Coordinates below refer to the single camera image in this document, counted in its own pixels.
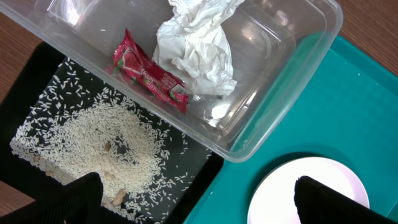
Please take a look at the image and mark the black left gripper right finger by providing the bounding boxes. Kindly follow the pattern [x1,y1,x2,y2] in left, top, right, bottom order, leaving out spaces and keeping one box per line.
[294,176,395,224]

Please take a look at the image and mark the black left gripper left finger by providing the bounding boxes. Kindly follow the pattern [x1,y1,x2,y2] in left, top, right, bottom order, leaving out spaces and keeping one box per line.
[0,172,104,224]

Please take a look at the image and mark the white plate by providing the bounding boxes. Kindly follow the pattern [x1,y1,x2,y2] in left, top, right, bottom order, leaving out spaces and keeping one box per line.
[247,157,370,224]

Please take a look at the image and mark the white rice pile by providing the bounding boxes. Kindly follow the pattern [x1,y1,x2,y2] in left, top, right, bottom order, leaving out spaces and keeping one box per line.
[10,58,220,223]

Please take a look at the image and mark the red snack wrapper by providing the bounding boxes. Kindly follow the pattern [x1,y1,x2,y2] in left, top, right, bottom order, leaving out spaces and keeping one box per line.
[106,29,192,114]

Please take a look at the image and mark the white napkin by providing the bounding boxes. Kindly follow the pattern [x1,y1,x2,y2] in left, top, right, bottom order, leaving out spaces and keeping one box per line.
[152,0,244,96]

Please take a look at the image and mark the black plastic tray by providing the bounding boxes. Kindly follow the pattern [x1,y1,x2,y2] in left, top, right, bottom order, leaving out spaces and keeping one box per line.
[1,43,223,223]

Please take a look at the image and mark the teal serving tray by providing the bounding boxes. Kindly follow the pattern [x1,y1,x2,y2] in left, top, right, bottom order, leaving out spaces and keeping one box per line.
[186,37,397,223]

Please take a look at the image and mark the clear plastic bin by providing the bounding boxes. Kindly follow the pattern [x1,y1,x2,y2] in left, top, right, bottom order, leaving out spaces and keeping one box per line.
[1,0,343,162]

